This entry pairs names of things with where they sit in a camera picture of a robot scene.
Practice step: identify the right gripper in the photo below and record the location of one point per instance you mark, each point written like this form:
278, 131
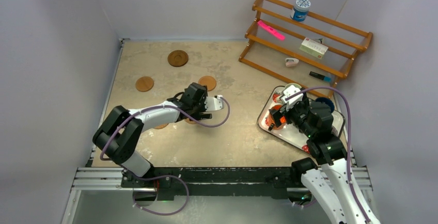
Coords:
286, 109

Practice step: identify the woven rattan coaster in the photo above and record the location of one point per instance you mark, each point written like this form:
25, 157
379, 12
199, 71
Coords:
189, 121
161, 126

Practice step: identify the wooden tiered shelf rack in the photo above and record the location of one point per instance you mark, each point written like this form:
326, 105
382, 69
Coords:
267, 54

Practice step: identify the pink highlighter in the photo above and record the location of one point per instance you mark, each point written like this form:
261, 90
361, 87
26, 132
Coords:
271, 30

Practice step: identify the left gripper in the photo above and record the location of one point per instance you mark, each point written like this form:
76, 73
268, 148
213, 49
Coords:
199, 114

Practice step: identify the orange mug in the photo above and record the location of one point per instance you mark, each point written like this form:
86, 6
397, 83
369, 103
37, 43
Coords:
275, 123

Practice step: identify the strawberry print tray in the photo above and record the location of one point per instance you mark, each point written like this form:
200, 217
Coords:
291, 135

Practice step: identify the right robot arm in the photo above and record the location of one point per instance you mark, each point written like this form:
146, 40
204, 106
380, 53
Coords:
328, 172

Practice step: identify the green white box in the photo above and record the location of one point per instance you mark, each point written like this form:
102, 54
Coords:
314, 48

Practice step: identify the black aluminium mounting rail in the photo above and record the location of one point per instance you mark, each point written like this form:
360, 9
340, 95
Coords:
169, 182

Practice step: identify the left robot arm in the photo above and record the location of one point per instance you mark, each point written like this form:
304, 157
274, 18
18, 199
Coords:
118, 135

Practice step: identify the black blue marker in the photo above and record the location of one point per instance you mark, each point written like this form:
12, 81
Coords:
320, 76

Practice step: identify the blue white jar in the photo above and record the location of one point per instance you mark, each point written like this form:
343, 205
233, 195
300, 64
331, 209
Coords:
300, 10

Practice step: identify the dark grey mug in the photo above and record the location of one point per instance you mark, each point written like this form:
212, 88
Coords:
326, 101

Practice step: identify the dark brown wooden coaster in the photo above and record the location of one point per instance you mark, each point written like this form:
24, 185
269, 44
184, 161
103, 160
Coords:
178, 58

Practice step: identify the light green mug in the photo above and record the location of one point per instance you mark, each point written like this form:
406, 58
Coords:
289, 89

